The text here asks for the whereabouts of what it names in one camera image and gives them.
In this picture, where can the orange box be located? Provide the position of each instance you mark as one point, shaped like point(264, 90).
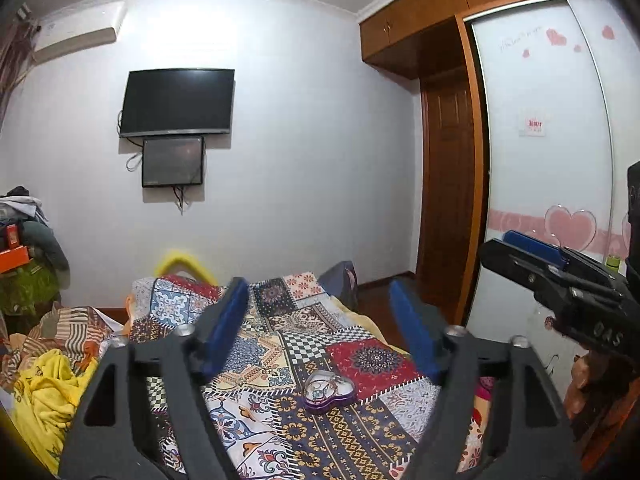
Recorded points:
point(12, 259)

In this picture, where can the striped orange bedsheet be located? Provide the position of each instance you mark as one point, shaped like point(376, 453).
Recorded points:
point(65, 327)

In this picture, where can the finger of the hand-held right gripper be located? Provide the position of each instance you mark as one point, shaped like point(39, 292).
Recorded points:
point(525, 272)
point(532, 246)

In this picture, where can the yellow cloth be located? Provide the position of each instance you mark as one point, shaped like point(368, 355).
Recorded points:
point(47, 400)

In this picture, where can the person's right forearm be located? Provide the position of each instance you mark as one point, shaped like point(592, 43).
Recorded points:
point(595, 395)

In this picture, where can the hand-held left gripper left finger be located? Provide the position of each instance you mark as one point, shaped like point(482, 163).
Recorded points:
point(226, 322)

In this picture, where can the colourful fleece blanket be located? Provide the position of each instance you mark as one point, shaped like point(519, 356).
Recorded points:
point(482, 395)

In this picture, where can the patchwork printed blanket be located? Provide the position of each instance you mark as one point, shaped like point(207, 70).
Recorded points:
point(300, 320)

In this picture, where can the wooden room door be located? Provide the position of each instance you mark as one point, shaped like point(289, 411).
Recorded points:
point(447, 185)

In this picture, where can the striped pink curtain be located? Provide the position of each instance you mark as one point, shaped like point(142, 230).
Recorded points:
point(12, 70)

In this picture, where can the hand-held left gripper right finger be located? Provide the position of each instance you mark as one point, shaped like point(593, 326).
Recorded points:
point(414, 335)

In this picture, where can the heart-shaped purple tin box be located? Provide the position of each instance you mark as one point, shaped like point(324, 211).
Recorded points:
point(330, 399)

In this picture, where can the grey pillow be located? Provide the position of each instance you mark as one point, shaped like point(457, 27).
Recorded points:
point(341, 280)

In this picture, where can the wooden wardrobe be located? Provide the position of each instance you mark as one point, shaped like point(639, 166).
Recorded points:
point(410, 25)

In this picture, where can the white air conditioner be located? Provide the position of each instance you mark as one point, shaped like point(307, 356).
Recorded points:
point(75, 32)

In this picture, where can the pile of clothes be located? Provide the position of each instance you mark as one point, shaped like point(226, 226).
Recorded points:
point(42, 240)

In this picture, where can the small red and white sticker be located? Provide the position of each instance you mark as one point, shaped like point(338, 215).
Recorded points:
point(534, 125)

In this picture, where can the green patterned bag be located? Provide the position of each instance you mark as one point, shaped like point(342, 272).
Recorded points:
point(27, 290)

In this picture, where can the white sliding door with hearts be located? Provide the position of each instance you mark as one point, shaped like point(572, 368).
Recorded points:
point(545, 170)

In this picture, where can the small yellow container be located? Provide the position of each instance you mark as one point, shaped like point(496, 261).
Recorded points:
point(613, 263)

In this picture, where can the small black wall monitor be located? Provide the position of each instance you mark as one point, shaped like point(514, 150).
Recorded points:
point(173, 161)

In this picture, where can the yellow padded bed rail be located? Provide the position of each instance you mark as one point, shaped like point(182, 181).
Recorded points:
point(186, 259)

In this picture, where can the black wall television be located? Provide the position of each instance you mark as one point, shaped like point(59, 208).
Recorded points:
point(176, 102)

